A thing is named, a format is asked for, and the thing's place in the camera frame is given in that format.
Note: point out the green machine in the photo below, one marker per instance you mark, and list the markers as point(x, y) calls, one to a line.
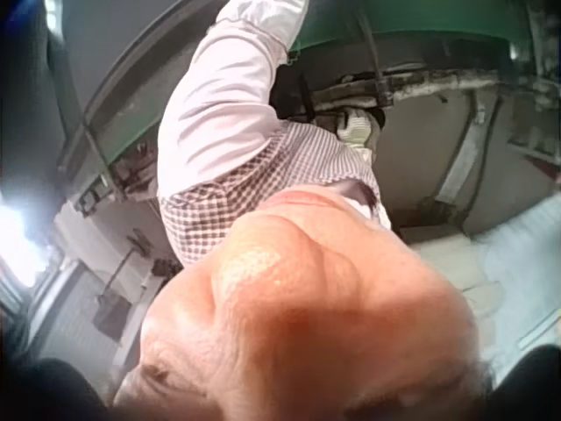
point(394, 22)

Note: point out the grey metal frame leg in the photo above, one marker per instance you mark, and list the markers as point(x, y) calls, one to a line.
point(464, 149)

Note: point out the person's right hand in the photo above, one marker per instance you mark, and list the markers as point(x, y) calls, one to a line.
point(354, 129)

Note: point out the dark shovel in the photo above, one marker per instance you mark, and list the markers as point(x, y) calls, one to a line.
point(115, 302)

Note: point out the person's left hand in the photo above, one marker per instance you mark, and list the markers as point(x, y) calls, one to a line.
point(328, 117)

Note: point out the heap of white sacks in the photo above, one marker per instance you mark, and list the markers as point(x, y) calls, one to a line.
point(513, 272)

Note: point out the black rod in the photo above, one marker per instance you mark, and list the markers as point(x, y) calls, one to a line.
point(372, 52)

